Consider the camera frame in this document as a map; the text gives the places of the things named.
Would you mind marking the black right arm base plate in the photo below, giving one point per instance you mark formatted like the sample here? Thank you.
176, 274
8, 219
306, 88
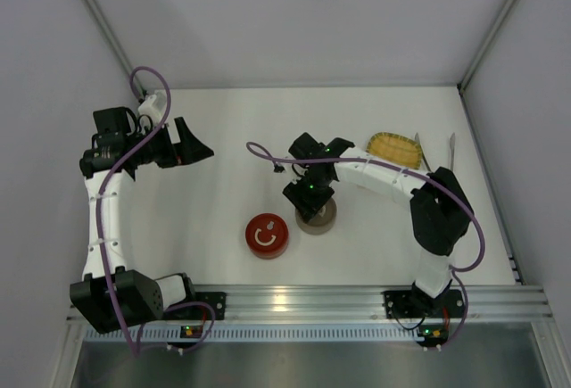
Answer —
414, 304

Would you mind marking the red lunch box lid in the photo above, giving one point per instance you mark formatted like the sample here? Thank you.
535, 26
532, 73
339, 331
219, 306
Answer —
266, 229

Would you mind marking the stainless steel food tongs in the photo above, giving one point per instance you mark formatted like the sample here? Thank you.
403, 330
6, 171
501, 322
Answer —
452, 149

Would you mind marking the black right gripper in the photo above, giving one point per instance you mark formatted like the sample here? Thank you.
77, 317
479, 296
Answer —
308, 197

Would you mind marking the red steel lunch box bowl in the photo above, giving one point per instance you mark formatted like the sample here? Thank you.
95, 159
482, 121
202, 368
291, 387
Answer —
268, 252

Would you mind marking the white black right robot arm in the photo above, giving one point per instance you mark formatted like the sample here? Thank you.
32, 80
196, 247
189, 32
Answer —
438, 207

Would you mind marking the beige lunch box lid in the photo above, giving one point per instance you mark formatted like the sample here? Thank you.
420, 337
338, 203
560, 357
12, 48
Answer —
328, 211

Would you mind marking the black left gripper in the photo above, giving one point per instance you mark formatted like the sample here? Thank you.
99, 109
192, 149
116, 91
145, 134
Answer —
179, 145

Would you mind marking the aluminium frame rail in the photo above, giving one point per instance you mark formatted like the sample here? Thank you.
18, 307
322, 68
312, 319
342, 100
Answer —
105, 29
353, 304

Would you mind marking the aluminium front frame rail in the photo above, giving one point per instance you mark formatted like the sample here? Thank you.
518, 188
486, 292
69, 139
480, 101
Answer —
353, 304

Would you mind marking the slotted grey cable duct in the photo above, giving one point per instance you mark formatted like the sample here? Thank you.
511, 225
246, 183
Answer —
236, 333

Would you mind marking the aluminium left side frame rail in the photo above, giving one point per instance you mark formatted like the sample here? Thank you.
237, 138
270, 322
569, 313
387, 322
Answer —
105, 29

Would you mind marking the bamboo woven serving tray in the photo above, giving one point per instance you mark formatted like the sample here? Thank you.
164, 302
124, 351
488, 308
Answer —
395, 148

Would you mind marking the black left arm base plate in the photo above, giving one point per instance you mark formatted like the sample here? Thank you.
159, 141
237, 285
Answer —
200, 310

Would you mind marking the beige steel lunch box bowl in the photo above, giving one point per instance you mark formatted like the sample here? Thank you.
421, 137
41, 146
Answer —
316, 227

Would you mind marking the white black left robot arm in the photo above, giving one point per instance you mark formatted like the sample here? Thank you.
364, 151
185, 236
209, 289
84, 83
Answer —
111, 293

